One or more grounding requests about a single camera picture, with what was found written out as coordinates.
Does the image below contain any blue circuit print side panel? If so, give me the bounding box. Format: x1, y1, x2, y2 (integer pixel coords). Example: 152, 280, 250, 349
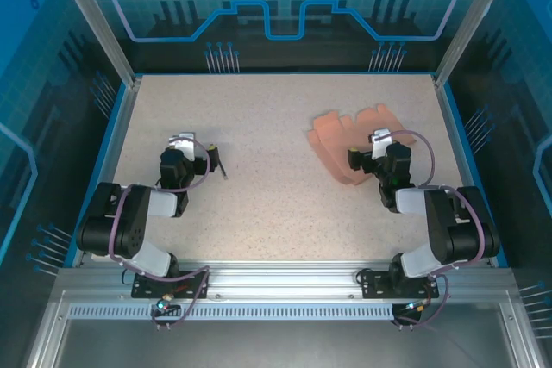
0, 0, 130, 283
443, 0, 552, 300

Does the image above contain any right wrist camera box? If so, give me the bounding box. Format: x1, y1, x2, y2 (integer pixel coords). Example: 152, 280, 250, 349
368, 128, 394, 160

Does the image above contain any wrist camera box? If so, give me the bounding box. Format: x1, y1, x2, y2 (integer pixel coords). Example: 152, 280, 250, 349
167, 131, 196, 158
368, 128, 394, 160

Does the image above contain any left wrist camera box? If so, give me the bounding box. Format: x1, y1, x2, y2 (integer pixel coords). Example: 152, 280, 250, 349
167, 131, 196, 158

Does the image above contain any blue aluminium table side rail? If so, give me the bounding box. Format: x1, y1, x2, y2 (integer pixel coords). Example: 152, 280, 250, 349
433, 77, 512, 268
64, 77, 141, 268

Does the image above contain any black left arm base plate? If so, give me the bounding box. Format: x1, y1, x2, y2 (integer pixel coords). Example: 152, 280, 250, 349
130, 271, 211, 300

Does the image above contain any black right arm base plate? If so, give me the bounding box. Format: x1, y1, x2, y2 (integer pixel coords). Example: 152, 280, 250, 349
357, 270, 440, 300

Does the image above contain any left cable connector with light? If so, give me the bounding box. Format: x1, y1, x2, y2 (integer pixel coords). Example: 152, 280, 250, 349
155, 293, 181, 314

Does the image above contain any cable connector with light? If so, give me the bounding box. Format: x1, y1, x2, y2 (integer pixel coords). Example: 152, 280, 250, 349
155, 293, 181, 314
403, 298, 433, 314

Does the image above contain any aluminium mounting rail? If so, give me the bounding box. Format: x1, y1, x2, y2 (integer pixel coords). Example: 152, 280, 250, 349
55, 260, 517, 303

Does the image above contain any right cable connector with light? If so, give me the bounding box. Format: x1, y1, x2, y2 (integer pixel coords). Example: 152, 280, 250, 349
403, 298, 433, 314

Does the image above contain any aluminium frame post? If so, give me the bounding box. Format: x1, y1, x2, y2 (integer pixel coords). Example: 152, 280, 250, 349
432, 0, 521, 88
47, 0, 143, 87

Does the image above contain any slotted grey cable duct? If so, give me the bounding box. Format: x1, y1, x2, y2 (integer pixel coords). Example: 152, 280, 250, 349
67, 303, 396, 321

